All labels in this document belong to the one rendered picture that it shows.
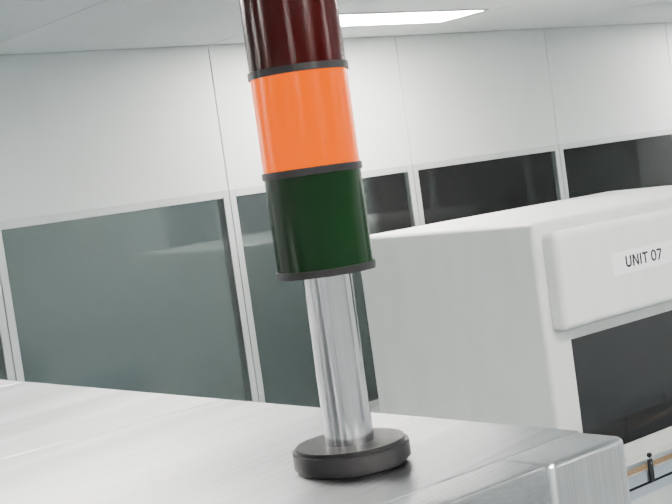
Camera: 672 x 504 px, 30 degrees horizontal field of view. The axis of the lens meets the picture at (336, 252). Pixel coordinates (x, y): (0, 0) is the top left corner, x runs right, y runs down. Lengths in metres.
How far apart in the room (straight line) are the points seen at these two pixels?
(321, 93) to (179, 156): 5.33
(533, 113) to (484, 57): 0.50
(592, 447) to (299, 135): 0.21
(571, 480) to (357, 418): 0.11
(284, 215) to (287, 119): 0.05
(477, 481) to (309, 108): 0.19
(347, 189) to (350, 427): 0.12
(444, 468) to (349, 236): 0.12
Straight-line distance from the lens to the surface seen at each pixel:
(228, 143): 6.09
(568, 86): 7.85
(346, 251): 0.61
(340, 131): 0.61
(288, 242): 0.61
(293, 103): 0.61
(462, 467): 0.61
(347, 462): 0.62
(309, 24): 0.61
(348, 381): 0.63
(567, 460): 0.61
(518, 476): 0.59
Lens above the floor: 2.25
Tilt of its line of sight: 3 degrees down
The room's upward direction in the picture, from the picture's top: 8 degrees counter-clockwise
